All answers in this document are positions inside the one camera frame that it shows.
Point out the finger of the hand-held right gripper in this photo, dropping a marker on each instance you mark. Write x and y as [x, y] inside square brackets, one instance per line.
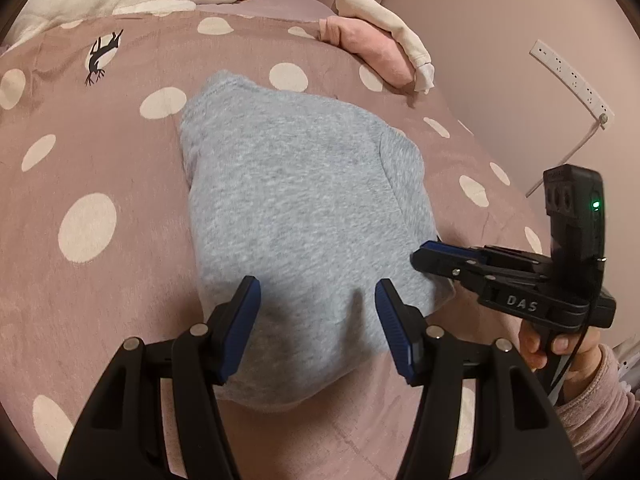
[515, 260]
[435, 256]

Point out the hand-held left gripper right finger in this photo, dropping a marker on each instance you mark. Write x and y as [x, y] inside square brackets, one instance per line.
[392, 325]

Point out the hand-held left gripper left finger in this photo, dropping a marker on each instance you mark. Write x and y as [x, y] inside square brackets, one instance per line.
[245, 320]

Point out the grey sweater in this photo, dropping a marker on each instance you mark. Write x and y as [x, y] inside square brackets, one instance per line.
[300, 185]

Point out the pink and white folded clothes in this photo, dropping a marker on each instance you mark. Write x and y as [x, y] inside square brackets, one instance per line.
[380, 12]

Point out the person's right hand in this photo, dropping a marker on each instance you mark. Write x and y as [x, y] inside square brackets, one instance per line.
[585, 355]

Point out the white object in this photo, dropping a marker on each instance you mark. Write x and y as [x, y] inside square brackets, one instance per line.
[624, 362]

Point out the pink polka dot blanket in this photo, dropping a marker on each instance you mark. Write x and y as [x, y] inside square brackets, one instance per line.
[100, 160]

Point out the white wall power strip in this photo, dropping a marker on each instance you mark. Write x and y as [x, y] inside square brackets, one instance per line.
[570, 77]

